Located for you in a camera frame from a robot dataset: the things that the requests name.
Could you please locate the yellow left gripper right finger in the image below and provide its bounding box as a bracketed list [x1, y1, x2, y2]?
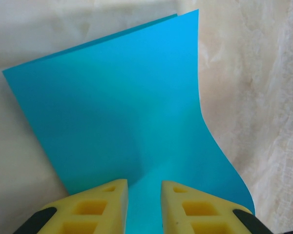
[160, 180, 271, 234]

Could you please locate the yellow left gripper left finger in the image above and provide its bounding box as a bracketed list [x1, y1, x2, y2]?
[13, 179, 129, 234]

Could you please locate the blue cloth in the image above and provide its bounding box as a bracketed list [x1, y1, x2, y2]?
[2, 9, 256, 234]

